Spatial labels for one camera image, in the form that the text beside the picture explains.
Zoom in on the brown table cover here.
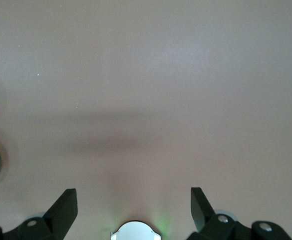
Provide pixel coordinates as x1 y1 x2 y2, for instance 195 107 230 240
0 0 292 240

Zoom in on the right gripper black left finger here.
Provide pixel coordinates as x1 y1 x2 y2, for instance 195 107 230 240
0 188 78 240

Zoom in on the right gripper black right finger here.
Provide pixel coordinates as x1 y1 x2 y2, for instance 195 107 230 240
187 187 292 240

